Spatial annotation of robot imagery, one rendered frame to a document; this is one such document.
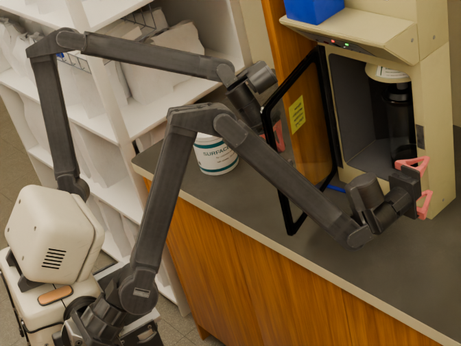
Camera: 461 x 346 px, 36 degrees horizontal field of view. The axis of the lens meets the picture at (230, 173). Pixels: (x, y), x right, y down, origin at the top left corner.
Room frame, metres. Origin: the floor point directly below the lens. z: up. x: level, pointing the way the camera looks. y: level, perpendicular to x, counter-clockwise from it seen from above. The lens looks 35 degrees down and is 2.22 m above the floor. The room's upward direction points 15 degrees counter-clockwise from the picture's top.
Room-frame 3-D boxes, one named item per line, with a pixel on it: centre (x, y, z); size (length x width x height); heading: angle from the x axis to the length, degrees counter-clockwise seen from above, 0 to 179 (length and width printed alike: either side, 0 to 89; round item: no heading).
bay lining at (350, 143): (1.61, -0.49, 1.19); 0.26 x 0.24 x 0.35; 33
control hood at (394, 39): (1.51, -0.34, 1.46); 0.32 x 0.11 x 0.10; 33
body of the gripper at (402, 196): (1.20, -0.34, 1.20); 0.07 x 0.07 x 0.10; 33
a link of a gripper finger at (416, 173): (1.24, -0.39, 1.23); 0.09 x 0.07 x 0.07; 123
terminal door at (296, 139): (1.54, -0.20, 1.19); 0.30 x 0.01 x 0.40; 141
